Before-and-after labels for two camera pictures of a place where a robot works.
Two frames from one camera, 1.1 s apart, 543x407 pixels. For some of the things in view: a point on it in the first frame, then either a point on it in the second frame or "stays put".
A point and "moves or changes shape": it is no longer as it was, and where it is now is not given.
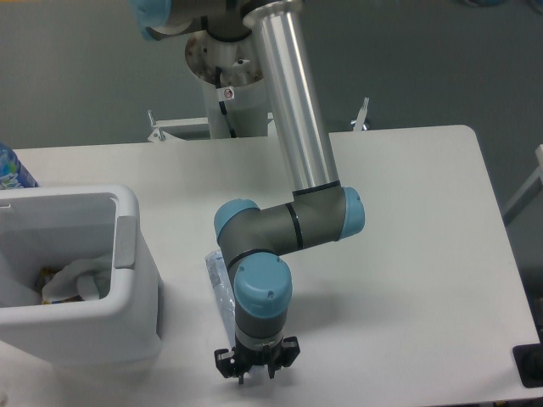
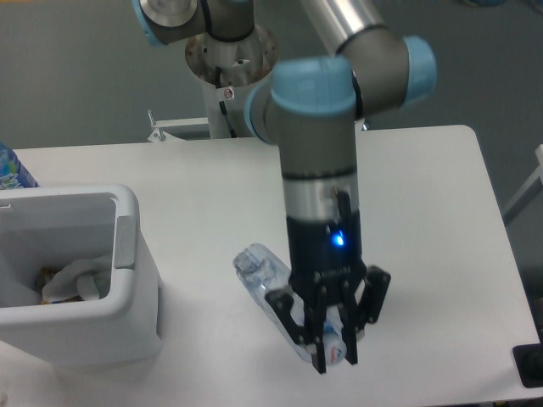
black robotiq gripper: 281,354 → 326,255
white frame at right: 532,191 stays put
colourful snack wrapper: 42,277 stays put
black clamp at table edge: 529,359 stays put
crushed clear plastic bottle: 219,270 moves or changes shape
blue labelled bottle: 13,174 stays put
